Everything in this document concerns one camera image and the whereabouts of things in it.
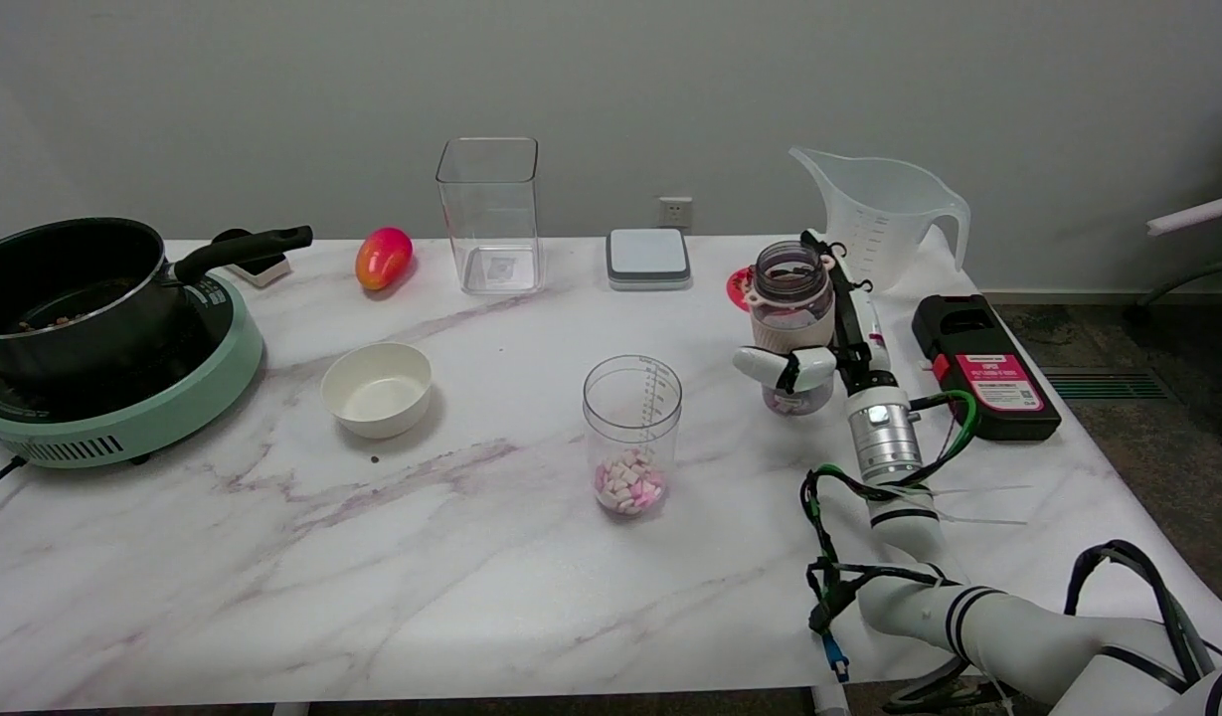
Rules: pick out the white table leg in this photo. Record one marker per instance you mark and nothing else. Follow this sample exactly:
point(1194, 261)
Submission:
point(830, 702)

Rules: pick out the clear square plastic container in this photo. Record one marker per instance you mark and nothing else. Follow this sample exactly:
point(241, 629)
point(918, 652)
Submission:
point(491, 219)

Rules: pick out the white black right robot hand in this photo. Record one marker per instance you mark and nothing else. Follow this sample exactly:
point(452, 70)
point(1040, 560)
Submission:
point(854, 328)

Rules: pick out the white foam tube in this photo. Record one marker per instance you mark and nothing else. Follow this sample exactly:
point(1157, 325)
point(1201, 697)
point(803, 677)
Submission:
point(1197, 213)

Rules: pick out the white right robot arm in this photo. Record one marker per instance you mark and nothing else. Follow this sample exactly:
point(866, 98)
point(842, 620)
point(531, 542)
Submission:
point(1018, 626)

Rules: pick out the white round bowl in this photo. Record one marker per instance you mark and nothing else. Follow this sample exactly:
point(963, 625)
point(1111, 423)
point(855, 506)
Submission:
point(377, 393)

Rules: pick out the red orange mango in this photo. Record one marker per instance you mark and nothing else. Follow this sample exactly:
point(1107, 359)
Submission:
point(383, 258)

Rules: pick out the pink white marshmallow candies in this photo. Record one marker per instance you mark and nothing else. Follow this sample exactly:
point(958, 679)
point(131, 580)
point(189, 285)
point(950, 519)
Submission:
point(630, 485)

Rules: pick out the clear plastic measuring cup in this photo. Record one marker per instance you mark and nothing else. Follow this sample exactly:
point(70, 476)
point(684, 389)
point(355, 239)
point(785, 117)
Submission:
point(632, 418)

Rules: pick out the white zip tie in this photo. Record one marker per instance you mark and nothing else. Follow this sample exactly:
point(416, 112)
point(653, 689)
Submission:
point(968, 489)

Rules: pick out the red round bottle cap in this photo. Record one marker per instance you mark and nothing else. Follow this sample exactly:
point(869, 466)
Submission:
point(738, 288)

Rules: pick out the smoky translucent bottle pink band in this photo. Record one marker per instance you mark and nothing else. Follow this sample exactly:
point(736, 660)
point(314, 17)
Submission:
point(789, 298)

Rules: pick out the floor vent grille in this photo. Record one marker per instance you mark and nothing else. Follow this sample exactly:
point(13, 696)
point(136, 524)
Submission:
point(1106, 384)

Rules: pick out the grey metal chair leg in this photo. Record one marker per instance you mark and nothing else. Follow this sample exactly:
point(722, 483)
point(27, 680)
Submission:
point(1192, 273)

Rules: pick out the mint green induction cooker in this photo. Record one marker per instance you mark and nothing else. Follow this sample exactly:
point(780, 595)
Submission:
point(173, 398)

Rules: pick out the black device with red label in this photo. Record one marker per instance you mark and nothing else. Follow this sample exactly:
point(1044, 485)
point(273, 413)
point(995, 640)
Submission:
point(988, 368)

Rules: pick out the translucent plastic measuring jug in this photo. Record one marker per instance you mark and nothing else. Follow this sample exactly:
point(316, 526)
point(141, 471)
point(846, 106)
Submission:
point(879, 214)

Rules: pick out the white grey square lid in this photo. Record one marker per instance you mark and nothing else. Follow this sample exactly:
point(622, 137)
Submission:
point(648, 256)

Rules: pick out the white wall socket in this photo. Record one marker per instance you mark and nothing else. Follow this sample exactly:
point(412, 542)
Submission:
point(675, 213)

